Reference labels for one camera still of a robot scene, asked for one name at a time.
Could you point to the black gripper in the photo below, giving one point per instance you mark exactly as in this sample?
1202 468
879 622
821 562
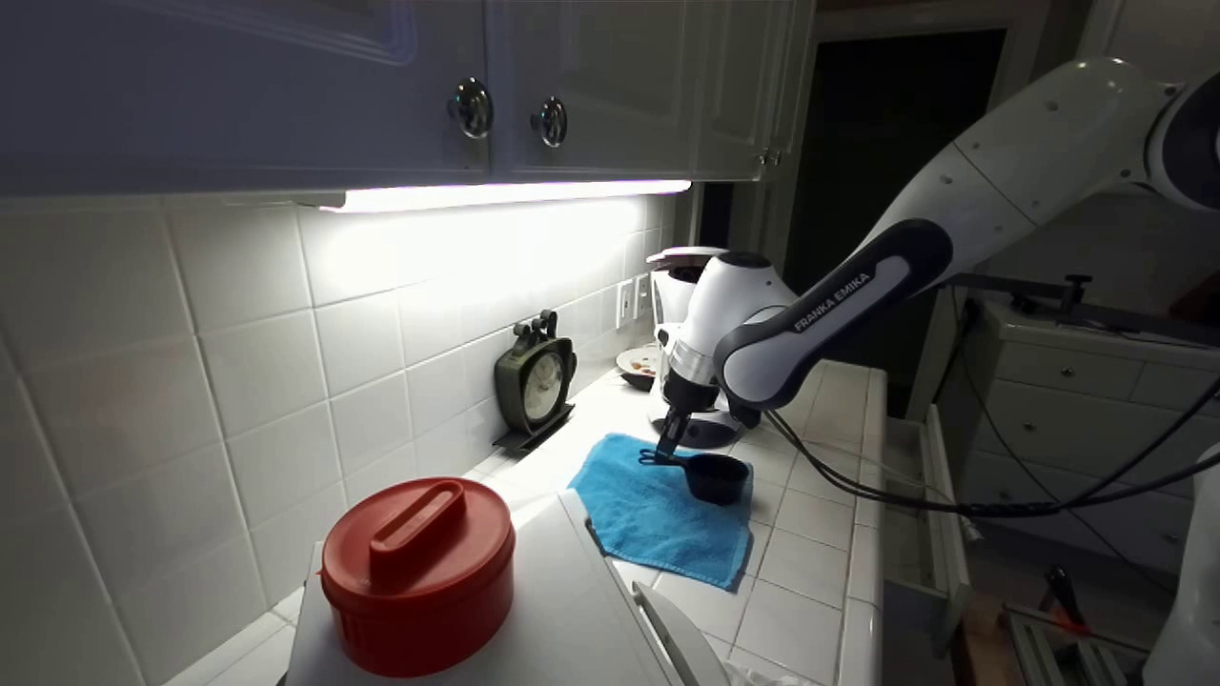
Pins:
687 403

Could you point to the small black pot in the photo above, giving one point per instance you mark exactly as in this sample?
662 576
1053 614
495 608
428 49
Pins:
718 482

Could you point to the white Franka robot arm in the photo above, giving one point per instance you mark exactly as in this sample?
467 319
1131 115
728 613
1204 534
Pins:
992 194

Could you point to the blue towel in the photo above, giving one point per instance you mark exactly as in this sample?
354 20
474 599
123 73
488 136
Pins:
662 528

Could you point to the white plate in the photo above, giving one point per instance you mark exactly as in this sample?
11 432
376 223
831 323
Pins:
634 366

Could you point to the red lidded white container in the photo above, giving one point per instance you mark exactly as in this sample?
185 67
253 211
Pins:
572 613

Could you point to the under-cabinet light strip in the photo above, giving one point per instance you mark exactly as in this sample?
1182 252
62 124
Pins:
508 196

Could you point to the round metal cabinet knob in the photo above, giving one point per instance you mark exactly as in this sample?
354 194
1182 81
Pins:
474 109
549 124

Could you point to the white drawer unit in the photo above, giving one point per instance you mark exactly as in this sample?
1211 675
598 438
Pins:
1081 420

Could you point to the blue-grey upper cabinet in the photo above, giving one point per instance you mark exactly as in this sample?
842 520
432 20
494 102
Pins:
253 88

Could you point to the white wall outlet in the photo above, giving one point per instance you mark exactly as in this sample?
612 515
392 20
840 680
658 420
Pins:
622 308
643 297

